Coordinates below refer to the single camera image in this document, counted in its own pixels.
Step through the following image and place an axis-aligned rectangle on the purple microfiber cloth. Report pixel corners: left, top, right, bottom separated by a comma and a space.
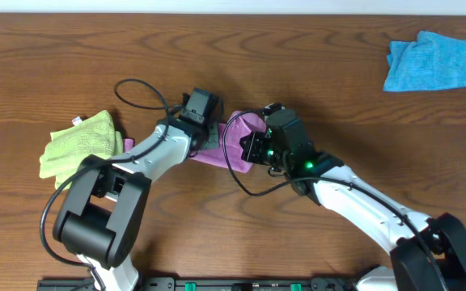
192, 111, 266, 173

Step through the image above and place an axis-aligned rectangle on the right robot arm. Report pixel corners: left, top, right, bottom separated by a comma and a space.
239, 104, 466, 290

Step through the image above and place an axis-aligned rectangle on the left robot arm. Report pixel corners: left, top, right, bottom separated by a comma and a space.
53, 89, 223, 290

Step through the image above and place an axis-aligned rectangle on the purple folded cloth under green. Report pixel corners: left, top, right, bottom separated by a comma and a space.
123, 138, 135, 152

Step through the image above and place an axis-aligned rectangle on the blue microfiber cloth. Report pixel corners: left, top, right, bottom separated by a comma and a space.
383, 31, 466, 92

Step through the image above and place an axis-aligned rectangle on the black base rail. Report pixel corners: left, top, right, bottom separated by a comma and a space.
36, 277, 359, 291

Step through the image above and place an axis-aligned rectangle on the left black cable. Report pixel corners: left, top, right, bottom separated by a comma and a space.
39, 78, 184, 291

